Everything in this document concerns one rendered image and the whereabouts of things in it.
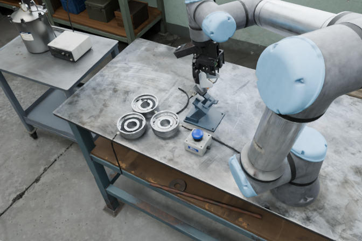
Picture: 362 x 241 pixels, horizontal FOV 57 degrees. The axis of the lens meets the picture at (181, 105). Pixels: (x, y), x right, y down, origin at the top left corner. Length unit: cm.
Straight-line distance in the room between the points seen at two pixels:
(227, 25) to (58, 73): 119
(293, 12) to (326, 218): 60
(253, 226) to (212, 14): 79
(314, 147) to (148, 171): 76
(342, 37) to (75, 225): 177
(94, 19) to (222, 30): 239
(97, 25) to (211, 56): 214
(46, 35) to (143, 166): 96
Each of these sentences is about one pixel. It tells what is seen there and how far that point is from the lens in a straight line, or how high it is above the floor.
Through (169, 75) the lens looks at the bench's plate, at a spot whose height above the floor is 80.
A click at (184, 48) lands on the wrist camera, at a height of 111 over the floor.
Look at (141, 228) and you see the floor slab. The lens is 195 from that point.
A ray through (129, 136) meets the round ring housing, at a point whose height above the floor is 83.
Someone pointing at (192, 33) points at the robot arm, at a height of 119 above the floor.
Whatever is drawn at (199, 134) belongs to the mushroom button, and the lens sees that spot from 113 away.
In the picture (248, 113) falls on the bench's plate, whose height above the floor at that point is 80.
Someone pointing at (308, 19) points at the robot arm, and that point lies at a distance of 75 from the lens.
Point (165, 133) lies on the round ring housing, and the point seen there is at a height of 83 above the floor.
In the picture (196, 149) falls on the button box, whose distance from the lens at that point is 114.
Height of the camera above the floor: 173
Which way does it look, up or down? 44 degrees down
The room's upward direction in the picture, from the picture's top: 6 degrees counter-clockwise
